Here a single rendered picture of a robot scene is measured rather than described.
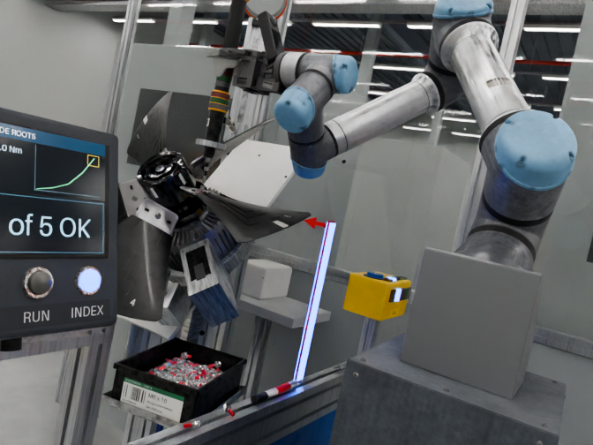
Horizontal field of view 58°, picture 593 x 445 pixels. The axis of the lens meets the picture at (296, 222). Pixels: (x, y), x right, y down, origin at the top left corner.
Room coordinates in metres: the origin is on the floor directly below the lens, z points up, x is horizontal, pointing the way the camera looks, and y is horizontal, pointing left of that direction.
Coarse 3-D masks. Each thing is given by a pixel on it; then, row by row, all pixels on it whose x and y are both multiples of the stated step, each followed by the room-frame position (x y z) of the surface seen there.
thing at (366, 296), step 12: (360, 276) 1.24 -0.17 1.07; (384, 276) 1.30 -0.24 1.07; (348, 288) 1.25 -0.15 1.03; (360, 288) 1.23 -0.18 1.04; (372, 288) 1.22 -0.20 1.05; (384, 288) 1.20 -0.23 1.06; (396, 288) 1.25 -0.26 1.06; (348, 300) 1.24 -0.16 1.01; (360, 300) 1.23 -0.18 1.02; (372, 300) 1.21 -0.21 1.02; (384, 300) 1.20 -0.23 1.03; (360, 312) 1.23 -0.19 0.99; (372, 312) 1.21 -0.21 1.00; (384, 312) 1.21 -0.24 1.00; (396, 312) 1.28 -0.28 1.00
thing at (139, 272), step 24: (120, 240) 1.13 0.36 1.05; (144, 240) 1.15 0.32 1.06; (168, 240) 1.19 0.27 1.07; (120, 264) 1.09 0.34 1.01; (144, 264) 1.12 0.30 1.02; (168, 264) 1.15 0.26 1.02; (120, 288) 1.07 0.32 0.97; (144, 288) 1.09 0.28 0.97; (120, 312) 1.03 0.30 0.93; (144, 312) 1.05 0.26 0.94
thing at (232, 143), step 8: (272, 120) 1.27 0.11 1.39; (256, 128) 1.31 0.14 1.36; (240, 136) 1.30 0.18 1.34; (248, 136) 1.39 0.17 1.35; (224, 144) 1.28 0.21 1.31; (232, 144) 1.35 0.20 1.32; (240, 144) 1.42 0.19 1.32; (216, 152) 1.31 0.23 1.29; (224, 152) 1.36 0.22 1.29; (216, 160) 1.37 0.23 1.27
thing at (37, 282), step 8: (32, 272) 0.44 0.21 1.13; (40, 272) 0.44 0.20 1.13; (48, 272) 0.45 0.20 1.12; (24, 280) 0.43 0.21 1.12; (32, 280) 0.43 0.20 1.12; (40, 280) 0.44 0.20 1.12; (48, 280) 0.44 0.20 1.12; (24, 288) 0.43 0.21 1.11; (32, 288) 0.43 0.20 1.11; (40, 288) 0.44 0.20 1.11; (48, 288) 0.44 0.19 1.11; (32, 296) 0.44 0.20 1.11; (40, 296) 0.44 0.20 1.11
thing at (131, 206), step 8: (120, 184) 1.29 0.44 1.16; (128, 184) 1.28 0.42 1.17; (136, 184) 1.28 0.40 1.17; (128, 192) 1.29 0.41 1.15; (136, 192) 1.28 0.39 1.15; (144, 192) 1.28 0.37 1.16; (128, 200) 1.29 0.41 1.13; (128, 208) 1.29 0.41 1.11; (136, 208) 1.29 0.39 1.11; (128, 216) 1.29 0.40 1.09
